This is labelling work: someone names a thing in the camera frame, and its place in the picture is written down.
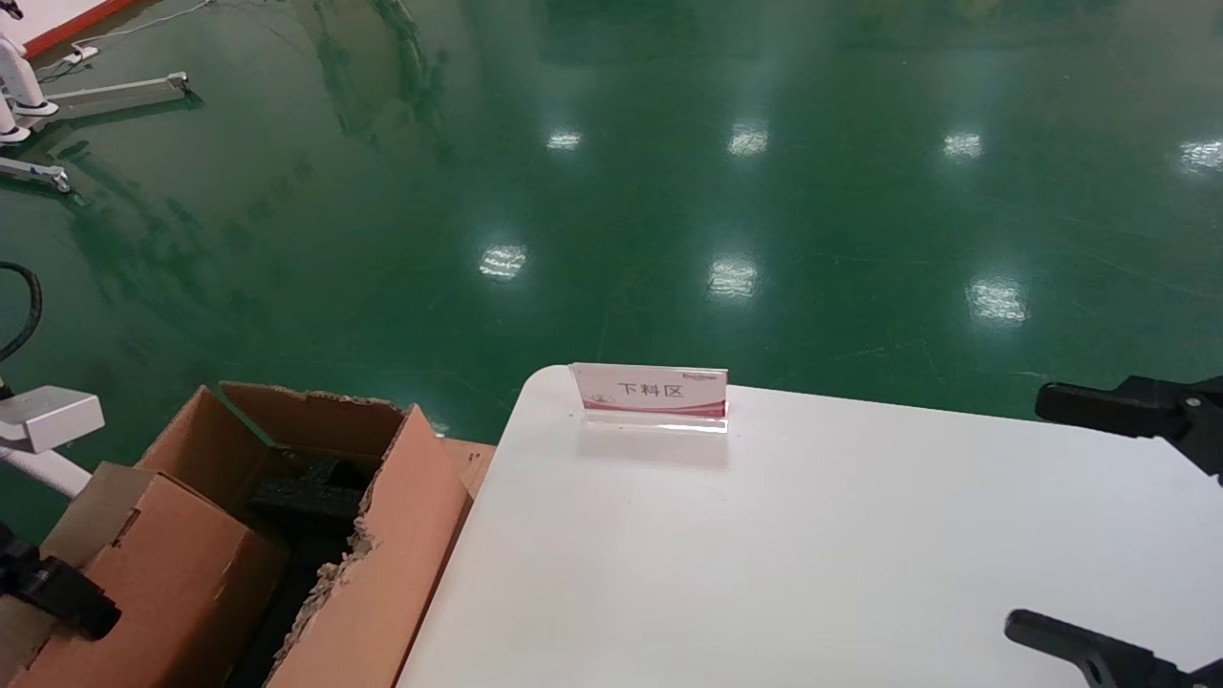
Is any white tube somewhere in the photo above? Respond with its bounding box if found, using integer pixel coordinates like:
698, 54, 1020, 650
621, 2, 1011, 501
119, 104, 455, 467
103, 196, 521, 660
0, 445, 94, 500

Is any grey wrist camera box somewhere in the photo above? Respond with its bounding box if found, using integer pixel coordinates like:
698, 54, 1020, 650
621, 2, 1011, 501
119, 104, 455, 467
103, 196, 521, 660
0, 386, 106, 456

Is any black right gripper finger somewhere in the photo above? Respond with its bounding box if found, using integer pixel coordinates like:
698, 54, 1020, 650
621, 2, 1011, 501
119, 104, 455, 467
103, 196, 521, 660
1036, 376, 1223, 479
1004, 610, 1223, 688

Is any short grey floor bar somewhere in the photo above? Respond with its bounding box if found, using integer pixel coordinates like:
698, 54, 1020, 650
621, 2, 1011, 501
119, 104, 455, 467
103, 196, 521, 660
0, 156, 74, 196

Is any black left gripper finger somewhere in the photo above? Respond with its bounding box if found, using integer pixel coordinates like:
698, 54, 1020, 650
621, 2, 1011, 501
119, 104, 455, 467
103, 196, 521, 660
0, 521, 122, 641

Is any white floor cable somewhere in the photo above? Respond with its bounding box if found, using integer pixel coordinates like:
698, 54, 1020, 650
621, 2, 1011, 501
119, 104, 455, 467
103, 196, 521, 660
94, 0, 213, 46

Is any long grey floor bar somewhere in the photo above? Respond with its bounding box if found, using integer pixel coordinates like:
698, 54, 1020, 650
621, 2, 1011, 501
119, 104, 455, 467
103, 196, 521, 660
43, 72, 192, 121

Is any acrylic table sign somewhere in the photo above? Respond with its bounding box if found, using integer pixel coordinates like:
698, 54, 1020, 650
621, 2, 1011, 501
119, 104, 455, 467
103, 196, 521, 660
569, 362, 730, 435

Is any black foam block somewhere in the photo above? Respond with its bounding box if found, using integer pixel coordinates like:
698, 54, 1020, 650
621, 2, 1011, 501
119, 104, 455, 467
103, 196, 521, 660
248, 457, 375, 538

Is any large cardboard box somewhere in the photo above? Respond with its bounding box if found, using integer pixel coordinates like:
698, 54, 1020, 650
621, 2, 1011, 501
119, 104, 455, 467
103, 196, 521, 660
137, 381, 498, 688

